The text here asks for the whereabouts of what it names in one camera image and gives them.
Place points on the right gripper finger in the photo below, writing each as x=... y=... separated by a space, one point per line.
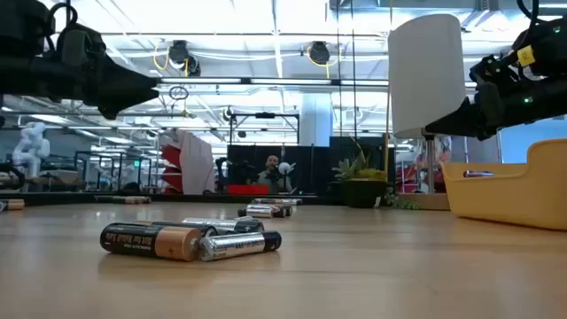
x=456 y=122

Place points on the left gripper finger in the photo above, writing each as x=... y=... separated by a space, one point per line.
x=119 y=88
x=111 y=111

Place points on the silver black battery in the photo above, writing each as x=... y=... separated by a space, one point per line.
x=235 y=245
x=289 y=208
x=261 y=212
x=230 y=224
x=292 y=201

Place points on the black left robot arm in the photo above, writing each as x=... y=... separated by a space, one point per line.
x=17 y=26

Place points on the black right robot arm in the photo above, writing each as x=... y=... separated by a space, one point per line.
x=551 y=44

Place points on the white cylindrical table lamp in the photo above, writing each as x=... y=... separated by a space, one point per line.
x=425 y=71

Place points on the red storage shelf rack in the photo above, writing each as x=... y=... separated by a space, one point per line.
x=412 y=175

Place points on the long ceiling light strip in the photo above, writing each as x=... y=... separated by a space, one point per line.
x=199 y=81

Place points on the white robot figure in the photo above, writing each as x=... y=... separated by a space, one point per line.
x=31 y=146

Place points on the yellow plastic bin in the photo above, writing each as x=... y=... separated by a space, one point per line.
x=509 y=199

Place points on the red rack with pale cover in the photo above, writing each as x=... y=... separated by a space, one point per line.
x=195 y=164

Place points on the potted succulent plant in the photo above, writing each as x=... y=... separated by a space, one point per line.
x=361 y=192

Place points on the black desk equipment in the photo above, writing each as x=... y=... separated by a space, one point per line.
x=221 y=173

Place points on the white building column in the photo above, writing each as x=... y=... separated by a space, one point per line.
x=315 y=119

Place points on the black partition curtain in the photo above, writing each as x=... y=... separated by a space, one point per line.
x=319 y=164

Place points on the black gantry stand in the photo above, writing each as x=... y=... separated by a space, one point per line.
x=265 y=115

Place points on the red box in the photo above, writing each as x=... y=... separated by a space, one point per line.
x=248 y=189

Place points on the person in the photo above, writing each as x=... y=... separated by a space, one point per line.
x=271 y=175

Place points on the white round ball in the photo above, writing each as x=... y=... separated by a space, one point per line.
x=284 y=168

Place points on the black frame workstation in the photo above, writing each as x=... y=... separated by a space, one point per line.
x=111 y=153

